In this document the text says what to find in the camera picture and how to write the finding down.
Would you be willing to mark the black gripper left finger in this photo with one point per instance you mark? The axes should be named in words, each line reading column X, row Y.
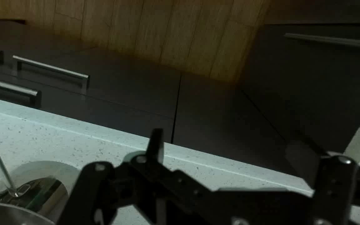
column 106, row 187

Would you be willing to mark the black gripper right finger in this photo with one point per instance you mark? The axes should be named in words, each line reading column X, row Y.
column 334, row 187

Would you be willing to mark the dark drawer cabinet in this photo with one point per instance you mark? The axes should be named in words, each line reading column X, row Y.
column 126, row 100

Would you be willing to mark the dark door cabinet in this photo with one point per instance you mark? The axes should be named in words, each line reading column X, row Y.
column 313, row 91

